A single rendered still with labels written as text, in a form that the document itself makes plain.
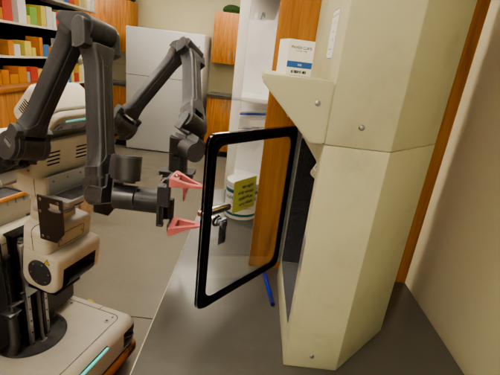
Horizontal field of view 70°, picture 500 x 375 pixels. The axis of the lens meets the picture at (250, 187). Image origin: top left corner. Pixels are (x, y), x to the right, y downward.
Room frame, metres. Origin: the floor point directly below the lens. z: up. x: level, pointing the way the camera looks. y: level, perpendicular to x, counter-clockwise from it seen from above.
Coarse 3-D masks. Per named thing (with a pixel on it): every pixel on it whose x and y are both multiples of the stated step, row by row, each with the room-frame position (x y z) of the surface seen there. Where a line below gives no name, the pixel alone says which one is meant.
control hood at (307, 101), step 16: (272, 80) 0.58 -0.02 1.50; (288, 80) 0.58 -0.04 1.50; (304, 80) 0.58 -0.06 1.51; (320, 80) 0.58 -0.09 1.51; (288, 96) 0.58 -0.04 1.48; (304, 96) 0.58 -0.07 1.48; (320, 96) 0.58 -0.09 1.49; (288, 112) 0.58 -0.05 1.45; (304, 112) 0.58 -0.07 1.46; (320, 112) 0.58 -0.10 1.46; (304, 128) 0.58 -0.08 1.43; (320, 128) 0.58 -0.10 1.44
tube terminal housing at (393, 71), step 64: (384, 0) 0.58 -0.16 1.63; (448, 0) 0.63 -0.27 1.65; (320, 64) 0.76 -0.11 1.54; (384, 64) 0.58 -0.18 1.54; (448, 64) 0.68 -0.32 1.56; (384, 128) 0.58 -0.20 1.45; (320, 192) 0.58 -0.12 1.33; (384, 192) 0.59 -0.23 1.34; (320, 256) 0.58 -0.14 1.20; (384, 256) 0.64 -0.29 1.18; (320, 320) 0.58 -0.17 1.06
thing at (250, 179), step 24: (240, 144) 0.72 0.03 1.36; (264, 144) 0.78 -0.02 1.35; (288, 144) 0.86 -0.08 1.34; (216, 168) 0.67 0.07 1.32; (240, 168) 0.72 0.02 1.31; (264, 168) 0.79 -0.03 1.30; (216, 192) 0.67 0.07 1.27; (240, 192) 0.73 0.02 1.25; (264, 192) 0.80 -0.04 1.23; (216, 216) 0.67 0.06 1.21; (240, 216) 0.74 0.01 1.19; (264, 216) 0.81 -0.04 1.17; (216, 240) 0.68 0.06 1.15; (240, 240) 0.75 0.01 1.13; (264, 240) 0.82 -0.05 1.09; (216, 264) 0.69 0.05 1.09; (240, 264) 0.75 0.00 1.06; (264, 264) 0.84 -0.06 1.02; (216, 288) 0.69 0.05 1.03
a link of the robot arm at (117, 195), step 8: (112, 184) 0.75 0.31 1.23; (112, 192) 0.73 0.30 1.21; (120, 192) 0.74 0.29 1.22; (128, 192) 0.74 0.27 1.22; (112, 200) 0.73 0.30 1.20; (120, 200) 0.73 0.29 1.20; (128, 200) 0.73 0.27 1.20; (136, 200) 0.74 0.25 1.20; (120, 208) 0.74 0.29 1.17; (128, 208) 0.74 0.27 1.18
